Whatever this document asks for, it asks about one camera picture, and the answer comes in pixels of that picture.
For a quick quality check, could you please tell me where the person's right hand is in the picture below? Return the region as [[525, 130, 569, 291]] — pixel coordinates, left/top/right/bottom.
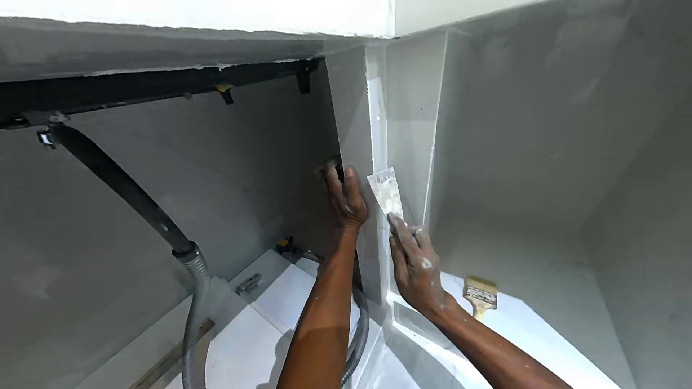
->
[[386, 212, 448, 315]]

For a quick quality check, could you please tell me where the small metal hinge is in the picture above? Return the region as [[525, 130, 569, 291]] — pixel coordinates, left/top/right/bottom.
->
[[235, 273, 262, 296]]

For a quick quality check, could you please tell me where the grey corrugated hose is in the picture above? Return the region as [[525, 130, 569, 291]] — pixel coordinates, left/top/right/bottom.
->
[[181, 243, 212, 389]]

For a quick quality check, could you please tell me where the putty knife with whitish blade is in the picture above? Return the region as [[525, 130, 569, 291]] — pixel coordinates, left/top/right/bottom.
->
[[368, 167, 408, 225]]

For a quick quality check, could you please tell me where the dark grey ribbed hose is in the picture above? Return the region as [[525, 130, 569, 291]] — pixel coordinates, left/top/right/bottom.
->
[[341, 283, 371, 389]]

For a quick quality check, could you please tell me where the person's right forearm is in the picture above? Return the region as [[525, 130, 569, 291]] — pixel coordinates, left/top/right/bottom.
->
[[426, 293, 574, 389]]

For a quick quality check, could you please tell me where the person's left hand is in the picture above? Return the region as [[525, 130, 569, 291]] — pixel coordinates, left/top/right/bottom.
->
[[316, 156, 368, 228]]

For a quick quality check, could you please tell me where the long black rail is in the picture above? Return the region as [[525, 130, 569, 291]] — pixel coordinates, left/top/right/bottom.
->
[[0, 57, 325, 130]]

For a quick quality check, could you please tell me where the person's left forearm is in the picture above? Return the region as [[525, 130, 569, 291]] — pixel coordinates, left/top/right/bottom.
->
[[277, 223, 360, 389]]

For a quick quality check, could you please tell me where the wooden strip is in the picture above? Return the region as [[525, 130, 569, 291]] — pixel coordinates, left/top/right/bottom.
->
[[129, 319, 216, 389]]

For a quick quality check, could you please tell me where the paintbrush with pale handle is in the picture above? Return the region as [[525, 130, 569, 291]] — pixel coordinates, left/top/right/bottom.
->
[[463, 276, 498, 323]]

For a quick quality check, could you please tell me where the thick black hose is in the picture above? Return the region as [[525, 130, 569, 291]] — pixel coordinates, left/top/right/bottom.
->
[[48, 123, 200, 261]]

